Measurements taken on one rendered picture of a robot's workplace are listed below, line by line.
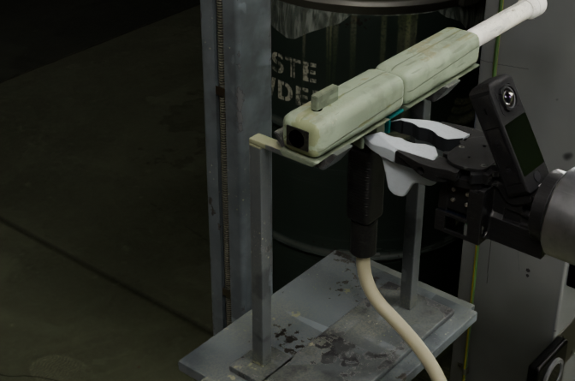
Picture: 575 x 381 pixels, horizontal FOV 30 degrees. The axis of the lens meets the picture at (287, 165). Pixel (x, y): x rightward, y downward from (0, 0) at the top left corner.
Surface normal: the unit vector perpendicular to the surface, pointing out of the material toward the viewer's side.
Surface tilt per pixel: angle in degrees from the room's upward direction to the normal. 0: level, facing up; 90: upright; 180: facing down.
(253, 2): 90
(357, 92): 0
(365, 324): 0
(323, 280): 0
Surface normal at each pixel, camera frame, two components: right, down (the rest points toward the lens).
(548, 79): -0.63, 0.37
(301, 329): 0.00, -0.88
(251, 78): 0.77, 0.31
